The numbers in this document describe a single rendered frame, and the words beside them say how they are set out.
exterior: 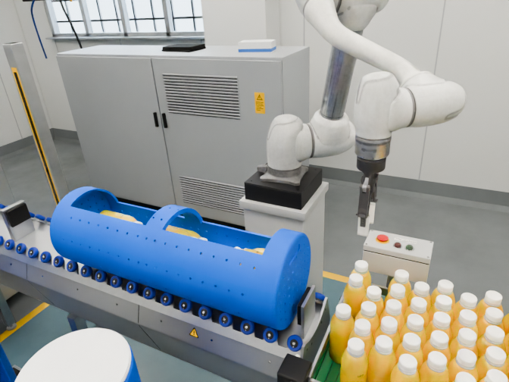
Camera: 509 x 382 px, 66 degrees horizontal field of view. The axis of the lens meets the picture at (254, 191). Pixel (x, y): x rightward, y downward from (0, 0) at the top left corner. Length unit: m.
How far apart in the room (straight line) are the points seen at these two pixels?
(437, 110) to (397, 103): 0.11
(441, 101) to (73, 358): 1.13
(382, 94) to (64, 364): 1.03
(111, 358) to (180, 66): 2.31
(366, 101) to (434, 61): 2.73
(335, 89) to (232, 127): 1.44
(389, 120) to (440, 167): 2.96
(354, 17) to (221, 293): 0.99
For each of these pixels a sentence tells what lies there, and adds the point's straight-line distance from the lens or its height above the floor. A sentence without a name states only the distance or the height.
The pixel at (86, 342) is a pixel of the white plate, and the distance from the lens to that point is 1.22.
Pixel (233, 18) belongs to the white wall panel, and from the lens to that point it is 3.88.
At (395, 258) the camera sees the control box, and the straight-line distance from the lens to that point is 1.33.
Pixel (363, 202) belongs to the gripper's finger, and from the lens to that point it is 1.08.
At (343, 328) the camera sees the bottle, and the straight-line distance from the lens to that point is 1.13.
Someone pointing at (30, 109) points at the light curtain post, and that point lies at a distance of 2.15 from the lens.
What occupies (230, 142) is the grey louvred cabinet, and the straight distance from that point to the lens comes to 2.99.
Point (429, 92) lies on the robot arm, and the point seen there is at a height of 1.60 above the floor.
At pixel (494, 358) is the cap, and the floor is 1.08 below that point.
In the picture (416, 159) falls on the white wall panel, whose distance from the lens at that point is 3.96.
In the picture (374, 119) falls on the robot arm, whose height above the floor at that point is 1.55.
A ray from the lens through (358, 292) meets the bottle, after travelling 1.23.
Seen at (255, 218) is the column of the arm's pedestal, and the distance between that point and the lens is 1.81.
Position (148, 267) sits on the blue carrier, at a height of 1.12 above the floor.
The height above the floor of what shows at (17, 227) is 0.98.
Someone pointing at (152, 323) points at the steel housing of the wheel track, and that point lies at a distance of 1.46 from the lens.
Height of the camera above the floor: 1.85
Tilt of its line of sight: 27 degrees down
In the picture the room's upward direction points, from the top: 4 degrees counter-clockwise
